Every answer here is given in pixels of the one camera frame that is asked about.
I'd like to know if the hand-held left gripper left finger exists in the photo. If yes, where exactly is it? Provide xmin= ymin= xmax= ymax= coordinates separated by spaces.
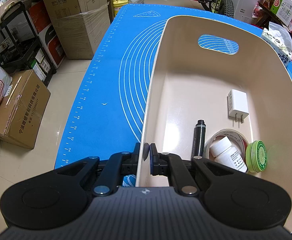
xmin=53 ymin=142 xmax=140 ymax=197

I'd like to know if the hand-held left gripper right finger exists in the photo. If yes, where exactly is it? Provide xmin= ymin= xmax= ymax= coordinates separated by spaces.
xmin=149 ymin=142 xmax=244 ymax=196

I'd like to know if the black marker pen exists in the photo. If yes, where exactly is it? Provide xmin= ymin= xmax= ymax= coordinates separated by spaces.
xmin=191 ymin=120 xmax=207 ymax=158

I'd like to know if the white pill bottle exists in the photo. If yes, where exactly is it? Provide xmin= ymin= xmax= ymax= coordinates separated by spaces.
xmin=209 ymin=137 xmax=248 ymax=173

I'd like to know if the beige plastic storage bin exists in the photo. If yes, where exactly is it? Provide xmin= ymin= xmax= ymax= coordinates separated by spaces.
xmin=135 ymin=15 xmax=292 ymax=233

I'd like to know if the beige tape roll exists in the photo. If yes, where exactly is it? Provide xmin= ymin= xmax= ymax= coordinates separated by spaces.
xmin=203 ymin=128 xmax=249 ymax=164

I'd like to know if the white plug charger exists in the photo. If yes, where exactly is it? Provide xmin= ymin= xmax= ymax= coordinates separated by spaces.
xmin=227 ymin=89 xmax=249 ymax=124

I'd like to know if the round green tin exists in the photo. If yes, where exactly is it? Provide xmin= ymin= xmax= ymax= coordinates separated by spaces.
xmin=245 ymin=140 xmax=267 ymax=173

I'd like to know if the blue silicone mat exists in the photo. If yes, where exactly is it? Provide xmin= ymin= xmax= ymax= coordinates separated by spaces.
xmin=54 ymin=4 xmax=292 ymax=188

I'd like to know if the brown cardboard box with tape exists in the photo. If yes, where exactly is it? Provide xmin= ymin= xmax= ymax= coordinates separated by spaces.
xmin=0 ymin=69 xmax=51 ymax=150

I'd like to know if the plastic-wrapped cardboard box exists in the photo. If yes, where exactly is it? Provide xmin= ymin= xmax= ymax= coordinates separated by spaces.
xmin=50 ymin=1 xmax=111 ymax=60

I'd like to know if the red and white carton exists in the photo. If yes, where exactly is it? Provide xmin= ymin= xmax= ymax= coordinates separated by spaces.
xmin=27 ymin=0 xmax=66 ymax=69

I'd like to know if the yellow plastic jug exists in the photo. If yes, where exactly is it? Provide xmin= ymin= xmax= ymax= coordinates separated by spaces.
xmin=112 ymin=0 xmax=129 ymax=20

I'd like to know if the white tissue pack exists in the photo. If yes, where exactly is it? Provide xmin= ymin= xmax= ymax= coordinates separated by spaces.
xmin=261 ymin=21 xmax=292 ymax=67

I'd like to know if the black metal rack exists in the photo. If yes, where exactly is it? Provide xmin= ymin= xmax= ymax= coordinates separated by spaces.
xmin=0 ymin=1 xmax=56 ymax=82

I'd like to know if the green and white box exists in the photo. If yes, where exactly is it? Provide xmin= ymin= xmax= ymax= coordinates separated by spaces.
xmin=271 ymin=0 xmax=292 ymax=27

